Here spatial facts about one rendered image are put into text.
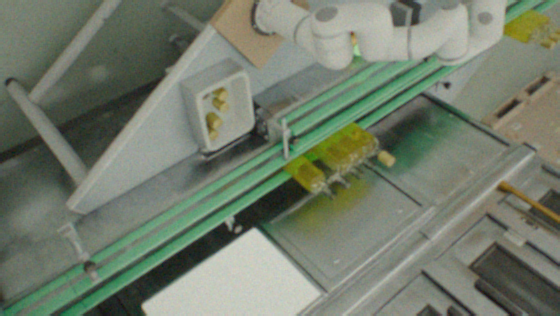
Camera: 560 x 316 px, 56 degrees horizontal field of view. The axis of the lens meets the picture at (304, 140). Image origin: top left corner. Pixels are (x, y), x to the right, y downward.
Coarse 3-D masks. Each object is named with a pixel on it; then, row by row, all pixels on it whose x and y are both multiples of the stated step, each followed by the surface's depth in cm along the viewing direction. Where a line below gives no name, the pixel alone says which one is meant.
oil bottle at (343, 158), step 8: (320, 144) 171; (328, 144) 171; (336, 144) 171; (328, 152) 168; (336, 152) 168; (344, 152) 168; (336, 160) 166; (344, 160) 166; (352, 160) 166; (344, 168) 166
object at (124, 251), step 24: (504, 24) 217; (384, 96) 185; (288, 144) 170; (312, 144) 169; (240, 168) 163; (264, 168) 162; (216, 192) 157; (240, 192) 157; (168, 216) 150; (192, 216) 150; (120, 240) 145; (144, 240) 145; (96, 264) 140; (120, 264) 139; (48, 288) 135; (72, 288) 135; (24, 312) 131; (48, 312) 130
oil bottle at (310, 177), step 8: (296, 160) 167; (304, 160) 167; (288, 168) 168; (296, 168) 164; (304, 168) 164; (312, 168) 164; (296, 176) 166; (304, 176) 162; (312, 176) 161; (320, 176) 161; (304, 184) 164; (312, 184) 160; (320, 184) 160; (312, 192) 163; (320, 192) 163
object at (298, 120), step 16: (512, 0) 211; (384, 64) 183; (400, 64) 183; (352, 80) 177; (368, 80) 177; (320, 96) 172; (336, 96) 172; (352, 96) 171; (304, 112) 167; (320, 112) 166; (288, 128) 161; (304, 128) 162
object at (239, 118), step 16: (224, 80) 147; (240, 80) 154; (208, 96) 155; (240, 96) 159; (224, 112) 163; (240, 112) 165; (224, 128) 163; (240, 128) 164; (208, 144) 155; (224, 144) 160
